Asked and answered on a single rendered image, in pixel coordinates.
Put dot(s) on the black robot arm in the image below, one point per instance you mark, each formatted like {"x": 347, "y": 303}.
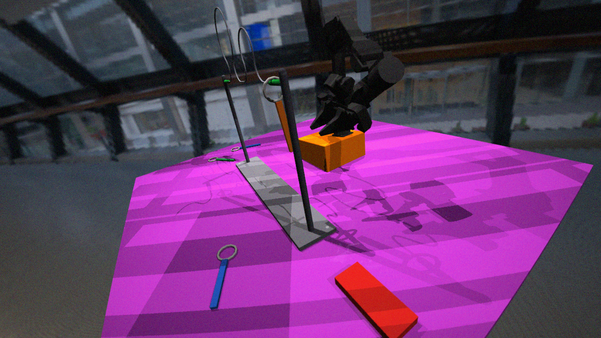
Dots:
{"x": 384, "y": 70}

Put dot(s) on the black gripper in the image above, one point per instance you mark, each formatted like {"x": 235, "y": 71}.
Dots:
{"x": 347, "y": 115}

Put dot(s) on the orange bar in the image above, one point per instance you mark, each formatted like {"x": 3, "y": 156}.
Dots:
{"x": 281, "y": 113}

